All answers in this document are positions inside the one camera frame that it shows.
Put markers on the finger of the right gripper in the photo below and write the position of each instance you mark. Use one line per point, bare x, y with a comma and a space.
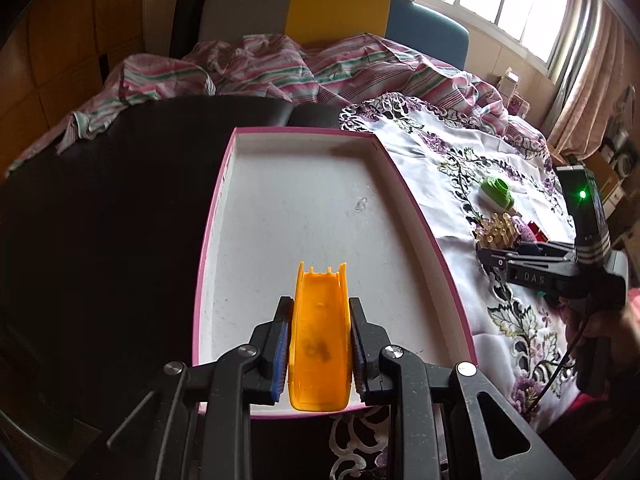
543, 249
518, 267

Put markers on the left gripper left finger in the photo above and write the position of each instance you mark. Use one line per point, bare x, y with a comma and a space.
156, 440

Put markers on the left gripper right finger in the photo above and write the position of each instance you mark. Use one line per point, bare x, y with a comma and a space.
445, 423

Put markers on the green toy camera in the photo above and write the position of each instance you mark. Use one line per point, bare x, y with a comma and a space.
496, 194

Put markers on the orange plastic block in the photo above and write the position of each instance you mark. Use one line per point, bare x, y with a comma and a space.
320, 355

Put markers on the magenta plastic toy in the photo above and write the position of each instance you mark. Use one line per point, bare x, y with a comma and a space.
524, 231

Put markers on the brown massager with yellow pegs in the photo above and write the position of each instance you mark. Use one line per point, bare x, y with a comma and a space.
497, 232

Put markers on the person's right hand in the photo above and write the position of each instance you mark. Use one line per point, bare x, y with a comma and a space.
606, 352

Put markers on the red translucent block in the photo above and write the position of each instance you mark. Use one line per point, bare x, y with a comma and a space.
536, 230

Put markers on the white floral embroidered cloth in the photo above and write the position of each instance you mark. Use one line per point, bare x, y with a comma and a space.
445, 156

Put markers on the white box by window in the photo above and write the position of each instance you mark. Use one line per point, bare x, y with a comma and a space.
514, 103

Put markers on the beige curtain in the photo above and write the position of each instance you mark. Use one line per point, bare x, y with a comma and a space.
589, 78

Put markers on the pink white shallow tray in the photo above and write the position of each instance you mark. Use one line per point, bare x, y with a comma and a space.
292, 198

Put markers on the pink striped bedsheet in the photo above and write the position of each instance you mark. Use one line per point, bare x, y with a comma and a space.
351, 71

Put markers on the grey yellow blue backrest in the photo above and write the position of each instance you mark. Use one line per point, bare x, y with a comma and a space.
315, 23

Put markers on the black rolled mat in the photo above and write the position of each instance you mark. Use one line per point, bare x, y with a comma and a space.
185, 27

